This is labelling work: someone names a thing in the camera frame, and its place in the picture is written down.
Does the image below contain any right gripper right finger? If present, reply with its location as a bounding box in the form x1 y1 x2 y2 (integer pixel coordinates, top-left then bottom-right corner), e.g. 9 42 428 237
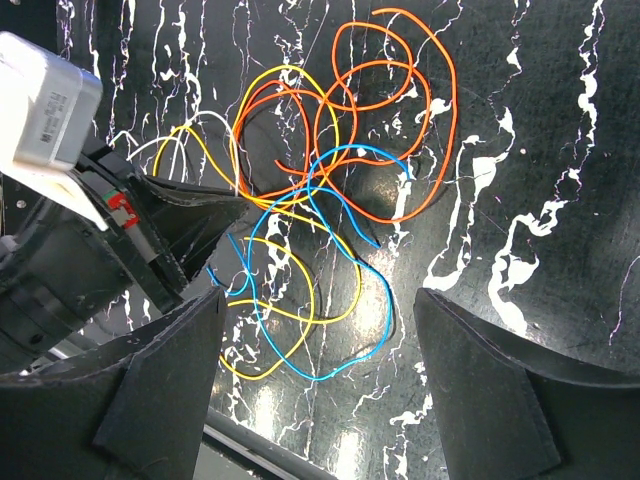
414 288 639 479

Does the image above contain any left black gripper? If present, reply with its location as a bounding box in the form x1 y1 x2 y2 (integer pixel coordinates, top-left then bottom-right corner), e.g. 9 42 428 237
1 137 248 370

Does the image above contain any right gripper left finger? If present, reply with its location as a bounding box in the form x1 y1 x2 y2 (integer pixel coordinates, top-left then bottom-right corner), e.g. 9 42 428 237
1 289 226 479

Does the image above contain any white thin cable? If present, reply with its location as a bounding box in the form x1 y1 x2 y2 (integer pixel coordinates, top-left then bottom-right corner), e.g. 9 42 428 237
107 110 244 196

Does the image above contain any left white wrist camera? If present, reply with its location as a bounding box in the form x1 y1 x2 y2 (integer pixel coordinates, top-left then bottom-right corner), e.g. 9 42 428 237
1 31 108 231

